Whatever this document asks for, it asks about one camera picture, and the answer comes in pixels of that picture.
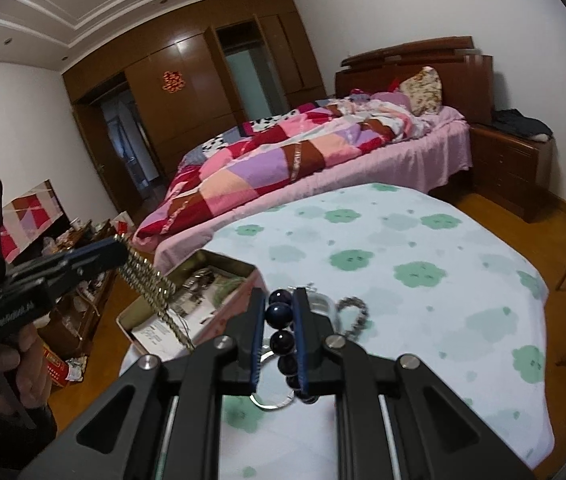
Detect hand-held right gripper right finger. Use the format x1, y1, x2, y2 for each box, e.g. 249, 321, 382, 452
293, 286, 536, 480

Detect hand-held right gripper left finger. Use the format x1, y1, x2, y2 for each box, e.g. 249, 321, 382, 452
15, 287, 269, 480

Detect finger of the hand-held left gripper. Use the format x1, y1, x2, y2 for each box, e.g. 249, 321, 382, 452
0, 259, 114, 302
5, 236, 130, 281

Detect dark bead bracelet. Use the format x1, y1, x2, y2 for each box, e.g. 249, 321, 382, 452
264, 287, 320, 406

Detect pink tin box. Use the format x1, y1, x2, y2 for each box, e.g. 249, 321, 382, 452
115, 249, 269, 362

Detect clear bangle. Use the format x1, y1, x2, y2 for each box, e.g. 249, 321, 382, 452
310, 287, 338, 324

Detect gold bead necklace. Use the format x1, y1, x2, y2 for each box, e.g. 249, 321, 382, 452
114, 241, 197, 352

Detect silver bangle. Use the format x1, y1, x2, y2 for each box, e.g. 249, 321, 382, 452
249, 352, 298, 411

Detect grey bead bracelet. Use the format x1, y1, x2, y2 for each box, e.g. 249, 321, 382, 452
335, 296, 370, 346

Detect person's left hand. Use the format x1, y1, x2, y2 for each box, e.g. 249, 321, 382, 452
0, 326, 58, 413

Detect white and red bag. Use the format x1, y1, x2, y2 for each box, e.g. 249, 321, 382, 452
112, 212, 134, 239

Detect pile of cabinet clutter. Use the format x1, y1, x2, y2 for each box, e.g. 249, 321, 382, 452
40, 217, 114, 271

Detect wooden low cabinet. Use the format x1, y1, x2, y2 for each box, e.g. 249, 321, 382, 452
38, 217, 130, 361

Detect green bangle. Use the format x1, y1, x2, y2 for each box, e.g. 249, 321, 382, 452
213, 280, 247, 307

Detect patchwork cloth cover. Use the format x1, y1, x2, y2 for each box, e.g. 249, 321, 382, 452
0, 178, 70, 264

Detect red box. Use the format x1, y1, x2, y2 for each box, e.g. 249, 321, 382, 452
38, 342, 72, 389

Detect silver watch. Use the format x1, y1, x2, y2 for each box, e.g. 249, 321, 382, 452
183, 269, 217, 293

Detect printed paper sheet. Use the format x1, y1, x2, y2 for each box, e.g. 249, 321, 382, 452
130, 285, 224, 350

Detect round table with green-patterned cloth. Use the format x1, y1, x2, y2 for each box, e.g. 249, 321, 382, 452
120, 182, 556, 480

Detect brown wooden wardrobe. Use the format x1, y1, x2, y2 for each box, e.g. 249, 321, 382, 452
62, 0, 328, 217

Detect patchwork quilt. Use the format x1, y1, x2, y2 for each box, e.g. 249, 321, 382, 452
133, 97, 445, 242

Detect red paper decoration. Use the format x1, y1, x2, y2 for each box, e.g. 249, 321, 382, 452
161, 70, 188, 94

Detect bed with patchwork quilt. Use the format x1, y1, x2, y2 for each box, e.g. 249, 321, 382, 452
153, 105, 474, 277

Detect wooden nightstand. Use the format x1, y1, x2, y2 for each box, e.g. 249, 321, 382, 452
468, 122, 554, 224

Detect floral pillow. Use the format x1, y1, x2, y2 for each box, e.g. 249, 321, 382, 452
400, 66, 445, 117

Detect wooden bed headboard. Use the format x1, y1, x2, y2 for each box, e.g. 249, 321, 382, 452
334, 35, 495, 127

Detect dark clothes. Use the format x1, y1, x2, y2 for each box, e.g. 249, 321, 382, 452
490, 109, 554, 143

